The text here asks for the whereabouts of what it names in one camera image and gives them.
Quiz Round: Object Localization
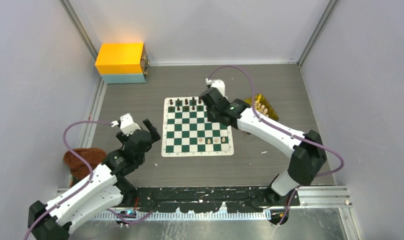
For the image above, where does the gold tin box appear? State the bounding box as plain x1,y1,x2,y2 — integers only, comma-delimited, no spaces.
254,93,280,122

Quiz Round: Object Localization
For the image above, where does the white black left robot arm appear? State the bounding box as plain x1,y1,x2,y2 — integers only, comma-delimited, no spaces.
24,113,161,240

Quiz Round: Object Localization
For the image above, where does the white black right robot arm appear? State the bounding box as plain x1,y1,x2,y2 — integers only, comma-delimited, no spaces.
200,87,327,206

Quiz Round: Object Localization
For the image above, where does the green white chess board mat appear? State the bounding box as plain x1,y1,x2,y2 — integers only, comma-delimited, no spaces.
161,96,235,158

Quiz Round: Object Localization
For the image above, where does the brown cloth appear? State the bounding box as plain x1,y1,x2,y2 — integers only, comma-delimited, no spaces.
63,147,107,180

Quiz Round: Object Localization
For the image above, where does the light blue box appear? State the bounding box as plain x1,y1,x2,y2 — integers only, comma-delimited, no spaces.
101,63,150,84

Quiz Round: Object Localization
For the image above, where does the yellow box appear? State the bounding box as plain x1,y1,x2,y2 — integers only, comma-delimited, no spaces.
95,42,149,75

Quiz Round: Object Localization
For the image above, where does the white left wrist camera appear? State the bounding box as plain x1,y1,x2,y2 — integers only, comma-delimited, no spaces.
110,113,141,136

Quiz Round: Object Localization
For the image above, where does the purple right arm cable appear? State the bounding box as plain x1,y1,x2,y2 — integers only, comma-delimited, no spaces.
206,65,345,227

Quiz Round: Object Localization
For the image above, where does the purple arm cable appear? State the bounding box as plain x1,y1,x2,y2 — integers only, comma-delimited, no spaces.
206,65,345,227
23,120,155,240

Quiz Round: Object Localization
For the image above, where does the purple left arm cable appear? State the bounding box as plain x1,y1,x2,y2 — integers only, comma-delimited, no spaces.
23,120,155,240

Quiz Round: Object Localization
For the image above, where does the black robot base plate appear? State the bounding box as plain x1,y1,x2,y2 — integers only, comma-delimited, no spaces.
118,186,300,214

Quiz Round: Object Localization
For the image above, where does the aluminium frame rail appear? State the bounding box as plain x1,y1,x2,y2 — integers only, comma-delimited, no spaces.
91,185,353,222

